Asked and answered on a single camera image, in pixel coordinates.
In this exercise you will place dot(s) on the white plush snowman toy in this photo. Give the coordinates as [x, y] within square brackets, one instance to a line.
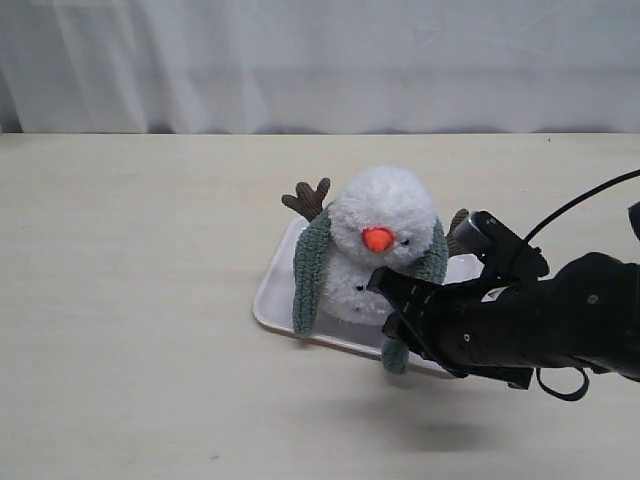
[377, 187]

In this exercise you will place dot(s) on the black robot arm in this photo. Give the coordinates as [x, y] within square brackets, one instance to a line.
[516, 319]

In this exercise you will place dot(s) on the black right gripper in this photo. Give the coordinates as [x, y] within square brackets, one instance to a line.
[448, 325]

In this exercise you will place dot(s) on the green fuzzy scarf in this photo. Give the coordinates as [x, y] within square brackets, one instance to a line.
[337, 252]

